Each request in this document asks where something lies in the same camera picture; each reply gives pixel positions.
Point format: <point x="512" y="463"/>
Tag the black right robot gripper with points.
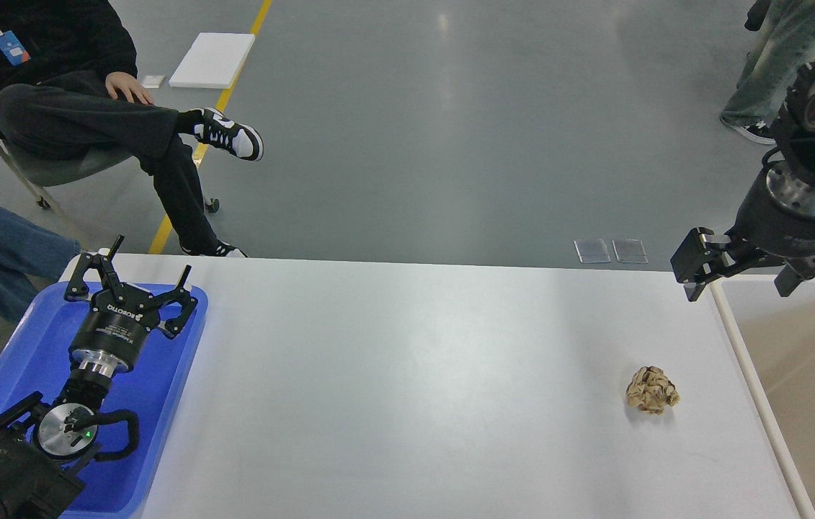
<point x="775" y="226"/>

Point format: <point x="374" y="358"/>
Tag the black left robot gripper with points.
<point x="113" y="323"/>

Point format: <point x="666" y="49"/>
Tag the brown paper ball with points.
<point x="651" y="391"/>

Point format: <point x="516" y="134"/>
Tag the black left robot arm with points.
<point x="87" y="386"/>

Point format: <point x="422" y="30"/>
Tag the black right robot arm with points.
<point x="794" y="129"/>

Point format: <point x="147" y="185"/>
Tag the right floor outlet plate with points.
<point x="630" y="251"/>

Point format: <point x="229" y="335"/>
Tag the floor outlet plate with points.
<point x="630" y="251"/>
<point x="592" y="251"/>

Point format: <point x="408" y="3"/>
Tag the person in blue jeans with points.
<point x="28" y="250"/>

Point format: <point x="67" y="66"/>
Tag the left floor outlet plate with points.
<point x="592" y="251"/>

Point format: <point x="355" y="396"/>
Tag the small white floor card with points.
<point x="152" y="81"/>

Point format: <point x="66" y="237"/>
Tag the person in green trousers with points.
<point x="785" y="41"/>

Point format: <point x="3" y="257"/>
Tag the seated person in black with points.
<point x="68" y="83"/>

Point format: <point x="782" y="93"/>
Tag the white foam board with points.
<point x="213" y="61"/>

